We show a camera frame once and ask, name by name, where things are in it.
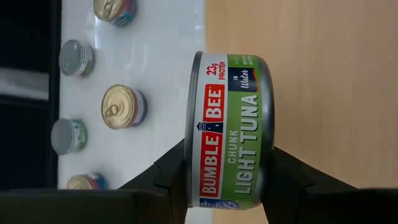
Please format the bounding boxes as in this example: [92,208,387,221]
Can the green Bumble Bee tuna can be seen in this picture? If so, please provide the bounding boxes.
[50,118,88,156]
[58,39,96,78]
[183,50,276,210]

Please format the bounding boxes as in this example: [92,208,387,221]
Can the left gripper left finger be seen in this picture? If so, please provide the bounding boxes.
[0,139,189,224]

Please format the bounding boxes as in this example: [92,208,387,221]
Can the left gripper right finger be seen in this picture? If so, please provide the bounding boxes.
[262,146,398,224]

